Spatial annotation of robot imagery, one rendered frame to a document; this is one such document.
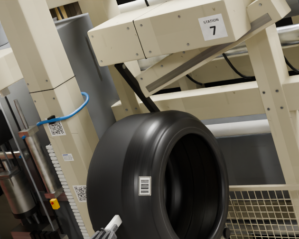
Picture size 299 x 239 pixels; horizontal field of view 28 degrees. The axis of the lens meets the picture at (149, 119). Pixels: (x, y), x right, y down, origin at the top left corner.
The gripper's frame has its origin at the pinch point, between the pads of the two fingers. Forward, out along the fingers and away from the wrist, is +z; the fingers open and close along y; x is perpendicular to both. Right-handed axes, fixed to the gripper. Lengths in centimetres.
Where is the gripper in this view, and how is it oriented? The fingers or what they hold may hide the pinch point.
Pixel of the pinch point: (113, 225)
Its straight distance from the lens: 194.4
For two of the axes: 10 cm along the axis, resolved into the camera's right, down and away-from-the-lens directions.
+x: 3.8, 8.3, 4.0
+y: -8.0, 0.9, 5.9
